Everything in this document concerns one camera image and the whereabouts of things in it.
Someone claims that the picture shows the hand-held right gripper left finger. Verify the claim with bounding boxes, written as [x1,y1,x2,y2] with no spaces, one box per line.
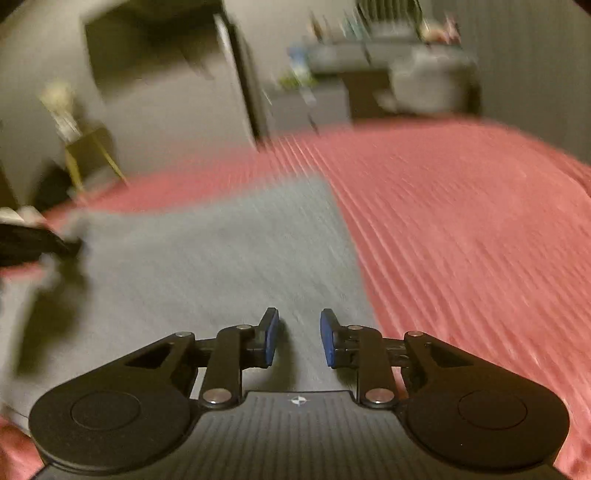
[124,307,281,411]

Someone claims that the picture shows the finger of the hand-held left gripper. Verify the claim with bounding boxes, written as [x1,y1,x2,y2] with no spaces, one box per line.
[0,220,85,269]

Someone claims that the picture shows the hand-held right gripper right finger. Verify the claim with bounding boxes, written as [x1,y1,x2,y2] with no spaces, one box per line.
[321,308,463,410]

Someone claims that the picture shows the grey drawstring pants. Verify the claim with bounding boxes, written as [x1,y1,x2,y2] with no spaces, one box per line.
[0,174,385,418]

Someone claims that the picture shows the black cloth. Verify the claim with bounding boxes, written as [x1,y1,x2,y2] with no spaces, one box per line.
[34,165,77,210]

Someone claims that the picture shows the yellow side table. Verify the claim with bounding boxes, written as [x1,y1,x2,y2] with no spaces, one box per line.
[62,127,129,193]

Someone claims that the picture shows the wrapped flower bouquet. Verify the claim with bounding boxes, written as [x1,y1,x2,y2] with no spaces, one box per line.
[39,82,85,140]

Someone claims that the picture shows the red ribbed blanket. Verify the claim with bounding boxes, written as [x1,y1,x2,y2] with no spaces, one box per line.
[0,116,591,480]

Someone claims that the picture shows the grey bedside cabinet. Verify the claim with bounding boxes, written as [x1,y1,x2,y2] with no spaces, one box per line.
[265,85,352,136]

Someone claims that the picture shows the grey upholstered chair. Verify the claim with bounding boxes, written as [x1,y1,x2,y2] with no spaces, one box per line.
[375,55,484,117]

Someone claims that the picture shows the grey vanity desk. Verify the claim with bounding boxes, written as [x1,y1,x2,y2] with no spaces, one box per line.
[305,18,462,77]

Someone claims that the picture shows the dark wall television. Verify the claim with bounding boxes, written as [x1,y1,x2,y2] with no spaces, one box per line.
[83,0,228,95]

